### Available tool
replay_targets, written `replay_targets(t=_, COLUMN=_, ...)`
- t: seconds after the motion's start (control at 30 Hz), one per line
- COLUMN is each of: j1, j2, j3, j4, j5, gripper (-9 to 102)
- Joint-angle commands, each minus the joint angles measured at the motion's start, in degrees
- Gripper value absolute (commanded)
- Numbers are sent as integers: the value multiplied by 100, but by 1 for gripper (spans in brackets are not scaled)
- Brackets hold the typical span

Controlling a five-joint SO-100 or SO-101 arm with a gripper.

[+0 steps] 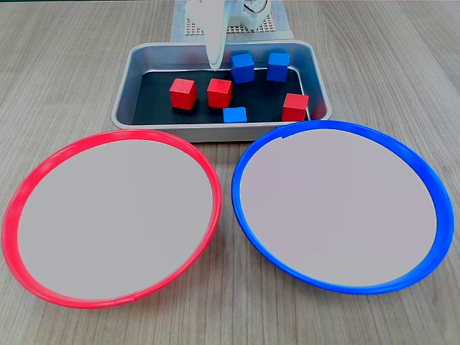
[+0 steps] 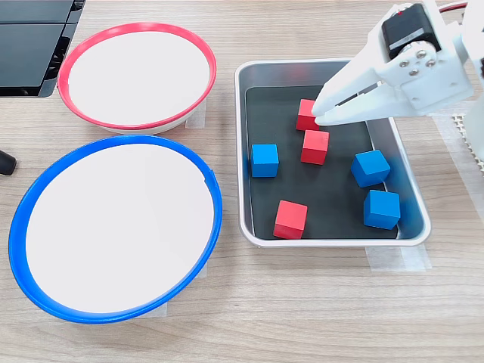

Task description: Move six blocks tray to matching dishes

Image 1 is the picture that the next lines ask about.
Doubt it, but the blue wooden cube block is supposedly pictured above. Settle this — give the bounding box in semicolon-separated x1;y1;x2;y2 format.
222;106;248;124
230;52;255;84
267;52;290;83

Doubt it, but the red wooden cube block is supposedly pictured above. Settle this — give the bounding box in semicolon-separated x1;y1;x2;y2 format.
169;78;198;110
207;78;233;109
282;93;310;122

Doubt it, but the silver metal tray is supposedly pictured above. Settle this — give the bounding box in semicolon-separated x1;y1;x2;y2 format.
111;41;334;144

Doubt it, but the black tray liner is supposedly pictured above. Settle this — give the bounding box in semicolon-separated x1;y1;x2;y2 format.
132;68;306;126

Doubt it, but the white base pad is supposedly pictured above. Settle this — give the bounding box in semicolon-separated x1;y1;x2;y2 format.
170;0;294;43

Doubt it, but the beige mesh mat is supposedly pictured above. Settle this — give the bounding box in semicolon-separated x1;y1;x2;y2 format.
184;6;277;37

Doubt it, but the red-rimmed white dish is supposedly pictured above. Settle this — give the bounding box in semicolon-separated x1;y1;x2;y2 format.
1;129;223;310

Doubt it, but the blue-rimmed white dish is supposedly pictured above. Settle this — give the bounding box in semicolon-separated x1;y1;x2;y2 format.
231;119;456;295

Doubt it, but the thin servo cable loop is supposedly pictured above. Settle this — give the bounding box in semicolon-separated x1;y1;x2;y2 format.
242;0;270;14

